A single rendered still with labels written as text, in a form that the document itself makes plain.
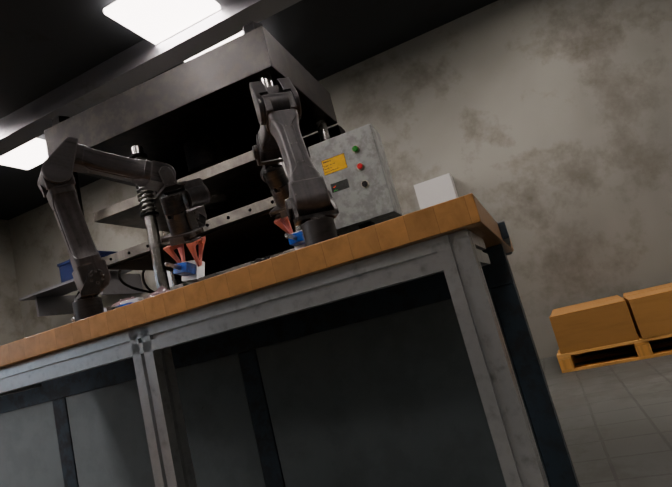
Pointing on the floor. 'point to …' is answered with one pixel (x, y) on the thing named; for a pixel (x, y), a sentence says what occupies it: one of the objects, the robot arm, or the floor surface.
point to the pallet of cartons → (614, 328)
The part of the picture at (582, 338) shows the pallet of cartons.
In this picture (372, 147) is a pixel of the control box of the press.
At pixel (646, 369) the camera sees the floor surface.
